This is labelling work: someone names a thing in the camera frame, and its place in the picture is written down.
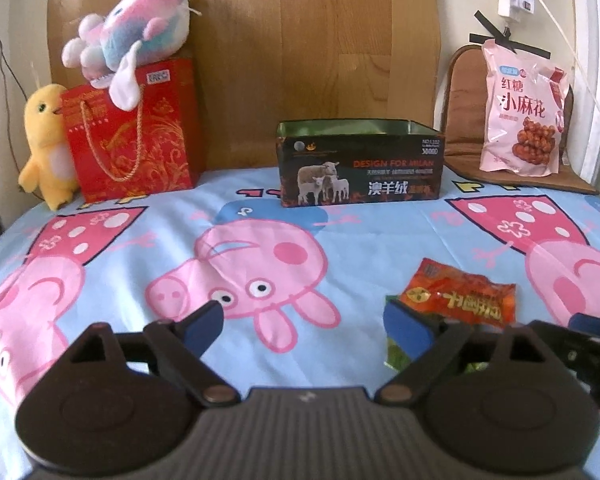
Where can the pink snack bag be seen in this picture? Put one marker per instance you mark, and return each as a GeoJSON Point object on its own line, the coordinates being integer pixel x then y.
{"type": "Point", "coordinates": [522, 110]}

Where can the orange snack packet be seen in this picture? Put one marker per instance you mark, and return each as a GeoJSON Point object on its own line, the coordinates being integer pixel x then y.
{"type": "Point", "coordinates": [460, 295]}

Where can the yellow plush chick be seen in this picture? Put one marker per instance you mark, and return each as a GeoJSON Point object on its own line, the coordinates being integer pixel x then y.
{"type": "Point", "coordinates": [45, 145]}

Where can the black tin box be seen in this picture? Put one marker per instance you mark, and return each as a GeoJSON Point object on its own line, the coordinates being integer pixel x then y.
{"type": "Point", "coordinates": [360, 165]}

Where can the black tape strip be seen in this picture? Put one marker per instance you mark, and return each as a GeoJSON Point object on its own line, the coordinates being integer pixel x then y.
{"type": "Point", "coordinates": [525, 49]}
{"type": "Point", "coordinates": [490, 22]}

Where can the brown seat cushion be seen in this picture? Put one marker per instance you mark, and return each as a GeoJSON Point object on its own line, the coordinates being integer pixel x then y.
{"type": "Point", "coordinates": [460, 110]}

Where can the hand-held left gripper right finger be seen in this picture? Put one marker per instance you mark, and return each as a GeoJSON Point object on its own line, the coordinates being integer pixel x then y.
{"type": "Point", "coordinates": [410, 327]}

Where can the wooden headboard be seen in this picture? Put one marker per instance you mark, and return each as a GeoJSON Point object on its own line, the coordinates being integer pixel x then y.
{"type": "Point", "coordinates": [305, 60]}

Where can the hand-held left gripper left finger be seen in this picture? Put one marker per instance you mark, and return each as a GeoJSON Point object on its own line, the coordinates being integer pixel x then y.
{"type": "Point", "coordinates": [206, 324]}

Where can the white charger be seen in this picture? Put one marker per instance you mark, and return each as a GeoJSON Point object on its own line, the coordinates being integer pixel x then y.
{"type": "Point", "coordinates": [517, 4]}

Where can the pink and blue plush toy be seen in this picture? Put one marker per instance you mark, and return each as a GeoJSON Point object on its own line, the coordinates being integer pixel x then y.
{"type": "Point", "coordinates": [130, 35]}

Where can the red gift bag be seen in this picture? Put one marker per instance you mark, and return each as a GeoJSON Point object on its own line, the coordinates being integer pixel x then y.
{"type": "Point", "coordinates": [135, 135]}

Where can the printed bed sheet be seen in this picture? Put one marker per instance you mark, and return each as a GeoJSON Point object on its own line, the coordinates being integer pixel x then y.
{"type": "Point", "coordinates": [130, 240]}

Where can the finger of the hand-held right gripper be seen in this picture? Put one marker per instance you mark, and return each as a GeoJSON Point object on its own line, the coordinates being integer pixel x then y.
{"type": "Point", "coordinates": [580, 350]}
{"type": "Point", "coordinates": [592, 322]}

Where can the green snack packet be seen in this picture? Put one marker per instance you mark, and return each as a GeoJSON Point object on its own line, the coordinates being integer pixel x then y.
{"type": "Point", "coordinates": [397, 352]}

